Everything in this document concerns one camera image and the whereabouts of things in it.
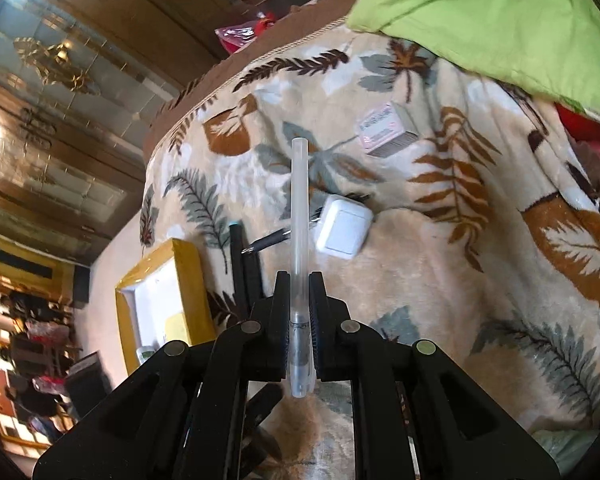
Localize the pink snack packet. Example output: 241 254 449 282
214 13 276 54

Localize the black pen with tip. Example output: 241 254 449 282
242 252 265 314

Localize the light green fluffy towel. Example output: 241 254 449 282
532 430 598 477

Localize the yellow cardboard tray box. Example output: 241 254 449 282
116 238 216 374

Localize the small pink matchbox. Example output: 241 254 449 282
356 102 419 158

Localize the black ballpoint pen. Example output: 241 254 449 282
242 229 290 255

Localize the black marker pen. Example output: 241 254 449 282
230 222 249 321

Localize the white bottle green label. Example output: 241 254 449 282
135 346 157 365

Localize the white square charger box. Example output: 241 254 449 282
315 195 374 260

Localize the leaf patterned beige blanket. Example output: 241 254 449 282
138 0 600 480

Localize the translucent white pen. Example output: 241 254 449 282
288 138 315 398

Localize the red cloth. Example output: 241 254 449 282
555 104 600 154

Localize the lime green blanket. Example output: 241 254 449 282
347 0 600 114

